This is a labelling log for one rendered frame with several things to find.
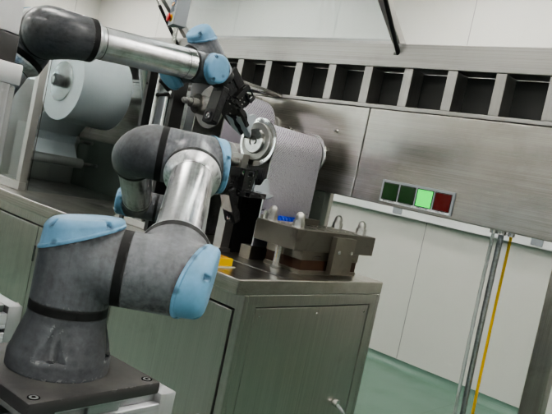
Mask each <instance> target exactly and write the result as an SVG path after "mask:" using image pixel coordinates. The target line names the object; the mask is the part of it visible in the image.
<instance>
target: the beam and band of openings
mask: <svg viewBox="0 0 552 414"><path fill-rule="evenodd" d="M218 41H219V43H220V45H221V47H222V49H223V51H224V53H225V56H226V57H227V59H228V61H229V63H230V65H231V67H236V68H237V69H238V71H239V73H240V75H241V78H242V79H243V80H244V81H247V82H250V83H252V84H254V85H258V86H261V87H264V88H266V89H268V90H272V91H275V92H277V93H280V94H282V98H279V99H294V100H301V101H309V102H317V103H325V104H340V105H347V106H355V107H363V108H377V109H385V110H393V111H401V112H409V113H424V114H431V115H440V116H447V117H462V118H470V119H477V120H486V121H493V122H508V123H516V124H523V125H532V126H539V127H552V48H531V47H500V46H469V45H438V44H398V45H399V48H400V54H399V55H393V53H394V52H395V49H394V45H393V44H377V43H346V42H315V41H284V40H253V39H218ZM257 64H258V65H257ZM321 68H324V69H321ZM349 70H350V71H349ZM388 72H391V73H388ZM401 73H404V74H401ZM428 75H430V76H428ZM468 77H471V78H468ZM481 78H484V79H481ZM494 79H495V80H494ZM533 81H536V82H533ZM546 82H549V83H546ZM252 93H253V92H252ZM253 94H254V95H256V96H263V97H271V98H278V97H276V96H274V97H272V96H269V95H268V96H264V95H262V94H257V93H253Z"/></svg>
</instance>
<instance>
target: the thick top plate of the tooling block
mask: <svg viewBox="0 0 552 414"><path fill-rule="evenodd" d="M292 224H293V222H288V221H281V220H278V222H274V221H270V220H267V219H265V218H257V221H256V226H255V232H254V236H253V238H257V239H260V240H262V241H265V242H270V243H273V244H275V245H278V246H282V247H286V248H288V249H291V250H294V251H314V252H325V253H329V251H330V247H331V243H332V239H333V237H345V238H351V239H355V240H356V247H355V251H354V255H369V256H372V252H373V249H374V244H375V238H374V237H369V236H361V235H357V234H355V233H354V232H350V231H348V230H344V229H343V230H340V229H336V228H331V227H326V226H320V225H319V226H314V225H307V224H305V226H304V228H305V229H302V228H295V227H292Z"/></svg>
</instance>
